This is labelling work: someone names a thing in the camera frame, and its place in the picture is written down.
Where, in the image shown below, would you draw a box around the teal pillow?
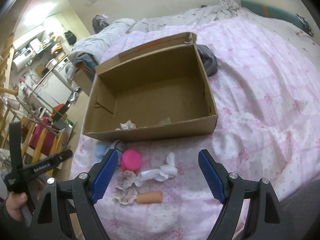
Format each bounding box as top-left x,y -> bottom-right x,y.
240,0 -> 314,37

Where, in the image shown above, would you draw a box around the black hanging clothes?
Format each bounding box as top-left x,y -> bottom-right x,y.
64,30 -> 77,46

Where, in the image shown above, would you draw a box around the white kitchen cabinet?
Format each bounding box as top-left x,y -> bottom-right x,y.
32,70 -> 74,108

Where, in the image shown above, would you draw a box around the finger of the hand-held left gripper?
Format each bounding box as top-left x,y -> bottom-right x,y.
51,149 -> 74,167
9,121 -> 23,175

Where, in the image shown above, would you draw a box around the pink suitcase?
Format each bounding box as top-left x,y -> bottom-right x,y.
28,116 -> 57,156

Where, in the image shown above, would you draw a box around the grey small sock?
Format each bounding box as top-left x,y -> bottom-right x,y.
111,141 -> 127,153

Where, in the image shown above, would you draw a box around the grey tabby cat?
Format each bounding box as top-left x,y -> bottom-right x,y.
92,14 -> 110,34

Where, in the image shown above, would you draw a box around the white long sock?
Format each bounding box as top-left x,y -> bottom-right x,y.
134,152 -> 178,187

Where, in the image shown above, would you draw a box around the pink bow-print blanket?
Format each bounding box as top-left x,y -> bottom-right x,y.
70,17 -> 320,240

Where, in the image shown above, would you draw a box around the white crumpled sock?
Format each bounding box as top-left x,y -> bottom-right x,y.
114,119 -> 137,131

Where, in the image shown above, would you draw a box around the white washing machine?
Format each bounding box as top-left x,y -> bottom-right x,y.
58,56 -> 75,82

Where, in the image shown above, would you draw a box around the blue fluffy sock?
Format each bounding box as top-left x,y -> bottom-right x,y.
94,141 -> 113,162

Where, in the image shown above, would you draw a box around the cardboard box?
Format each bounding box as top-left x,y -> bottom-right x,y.
82,32 -> 219,143

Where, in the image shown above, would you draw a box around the beige lace sock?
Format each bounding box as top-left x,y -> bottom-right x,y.
112,169 -> 138,205

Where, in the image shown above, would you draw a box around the person's left hand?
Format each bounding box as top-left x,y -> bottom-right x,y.
4,191 -> 28,222

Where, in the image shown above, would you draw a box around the grey printed duvet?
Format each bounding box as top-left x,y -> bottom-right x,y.
69,0 -> 250,64

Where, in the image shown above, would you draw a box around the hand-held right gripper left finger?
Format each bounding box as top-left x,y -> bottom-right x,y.
27,149 -> 119,240

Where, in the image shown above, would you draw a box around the yellow wooden frame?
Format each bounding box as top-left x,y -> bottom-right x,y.
0,116 -> 40,178

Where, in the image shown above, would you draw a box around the white water heater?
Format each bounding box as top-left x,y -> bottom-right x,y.
12,52 -> 33,73

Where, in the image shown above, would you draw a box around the black patterned cloth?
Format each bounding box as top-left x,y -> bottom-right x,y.
296,13 -> 315,37

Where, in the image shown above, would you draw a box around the dark striped cloth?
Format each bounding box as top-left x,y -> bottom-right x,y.
196,44 -> 218,77

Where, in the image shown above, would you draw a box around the teal orange folded blanket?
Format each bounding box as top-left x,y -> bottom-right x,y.
74,52 -> 99,73

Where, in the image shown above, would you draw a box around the pink sock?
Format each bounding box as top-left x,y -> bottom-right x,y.
120,149 -> 142,172

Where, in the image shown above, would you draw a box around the tan sock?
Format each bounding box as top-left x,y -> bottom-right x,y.
137,191 -> 163,204

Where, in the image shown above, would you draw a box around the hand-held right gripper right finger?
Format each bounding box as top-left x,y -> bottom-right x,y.
197,149 -> 288,240

